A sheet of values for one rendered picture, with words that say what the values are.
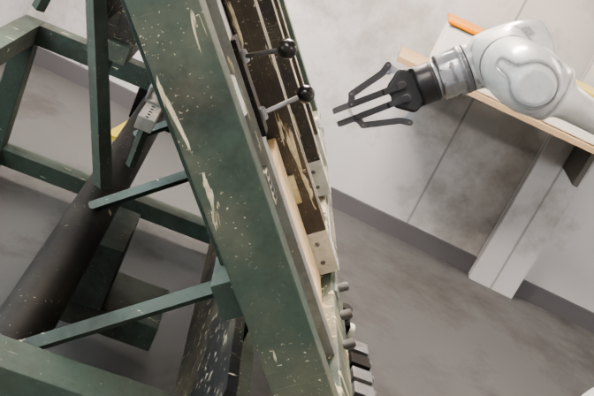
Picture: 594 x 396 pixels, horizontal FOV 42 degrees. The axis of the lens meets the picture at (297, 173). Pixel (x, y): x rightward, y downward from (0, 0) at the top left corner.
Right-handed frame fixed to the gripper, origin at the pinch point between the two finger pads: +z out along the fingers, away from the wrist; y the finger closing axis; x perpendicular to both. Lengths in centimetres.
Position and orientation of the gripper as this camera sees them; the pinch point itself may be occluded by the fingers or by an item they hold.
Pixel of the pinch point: (334, 118)
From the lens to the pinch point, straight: 145.5
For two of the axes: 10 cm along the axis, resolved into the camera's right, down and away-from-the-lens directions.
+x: 1.1, -0.8, 9.9
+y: 3.5, 9.3, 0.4
